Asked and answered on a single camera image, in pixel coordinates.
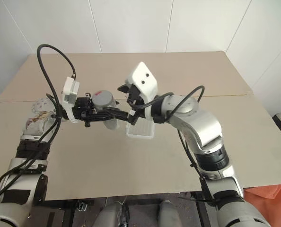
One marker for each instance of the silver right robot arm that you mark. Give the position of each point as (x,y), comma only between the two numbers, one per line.
(202,120)

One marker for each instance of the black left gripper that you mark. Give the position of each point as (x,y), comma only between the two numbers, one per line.
(80,107)

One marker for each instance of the orange fabric sheet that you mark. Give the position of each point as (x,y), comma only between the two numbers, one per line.
(261,192)

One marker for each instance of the translucent white plastic jar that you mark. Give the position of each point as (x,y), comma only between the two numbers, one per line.
(112,124)

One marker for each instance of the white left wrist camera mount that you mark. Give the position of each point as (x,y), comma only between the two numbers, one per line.
(69,91)

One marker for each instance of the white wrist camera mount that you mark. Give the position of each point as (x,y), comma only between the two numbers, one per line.
(143,75)
(69,91)

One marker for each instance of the grey rounded shape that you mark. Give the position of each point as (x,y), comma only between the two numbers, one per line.
(168,212)
(112,212)

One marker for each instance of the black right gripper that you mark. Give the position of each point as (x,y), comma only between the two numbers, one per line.
(134,93)

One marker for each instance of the clear plastic box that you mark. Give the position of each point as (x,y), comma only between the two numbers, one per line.
(143,131)

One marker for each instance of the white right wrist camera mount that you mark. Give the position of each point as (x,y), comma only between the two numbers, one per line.
(143,75)

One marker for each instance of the small metal pedal bracket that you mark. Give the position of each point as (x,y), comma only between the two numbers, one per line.
(83,205)

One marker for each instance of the grey jar lid red mark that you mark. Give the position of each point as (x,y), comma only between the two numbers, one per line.
(102,98)

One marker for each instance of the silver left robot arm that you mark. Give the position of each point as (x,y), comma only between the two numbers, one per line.
(20,165)

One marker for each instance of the black metal table frame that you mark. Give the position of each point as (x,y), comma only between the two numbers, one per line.
(69,214)

